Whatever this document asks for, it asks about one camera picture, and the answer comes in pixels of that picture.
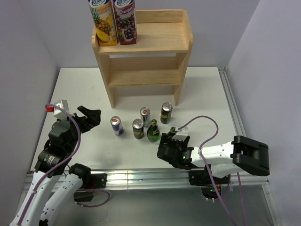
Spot grape juice carton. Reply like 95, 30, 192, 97
112, 0, 137, 45

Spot aluminium side rail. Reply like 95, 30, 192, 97
218, 66, 246, 137

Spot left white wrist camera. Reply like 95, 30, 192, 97
46, 99, 70, 120

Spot pineapple juice carton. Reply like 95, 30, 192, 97
88, 0, 118, 46

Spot black gold can front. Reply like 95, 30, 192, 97
132, 119, 144, 139

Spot aluminium front rail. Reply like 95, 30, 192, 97
22, 169, 270, 193

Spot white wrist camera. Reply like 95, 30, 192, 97
172, 126, 188, 141
46, 99, 70, 120

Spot tall green glass bottle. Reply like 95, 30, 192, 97
167, 127, 176, 137

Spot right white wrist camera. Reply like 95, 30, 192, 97
172, 126, 188, 141

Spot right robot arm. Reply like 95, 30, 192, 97
157, 133, 270, 186

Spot black gold can rear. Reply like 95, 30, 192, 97
160, 102, 173, 124

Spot silver slim can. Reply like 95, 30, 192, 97
140, 107, 151, 128

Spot blue silver energy drink can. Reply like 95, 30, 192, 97
110, 116, 124, 136

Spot small round green bottle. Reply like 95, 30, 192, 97
147, 119, 160, 142

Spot wooden two-tier shelf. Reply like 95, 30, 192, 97
92, 9, 193, 108

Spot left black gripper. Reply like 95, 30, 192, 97
60, 105, 101, 153

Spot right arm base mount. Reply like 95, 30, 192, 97
189, 170, 230, 200

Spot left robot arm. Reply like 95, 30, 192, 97
11, 100, 101, 226

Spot black gold can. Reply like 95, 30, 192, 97
132, 119, 144, 139
160, 102, 173, 124

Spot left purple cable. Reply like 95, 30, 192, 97
17, 103, 111, 224

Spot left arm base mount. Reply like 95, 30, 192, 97
73, 173, 107, 203

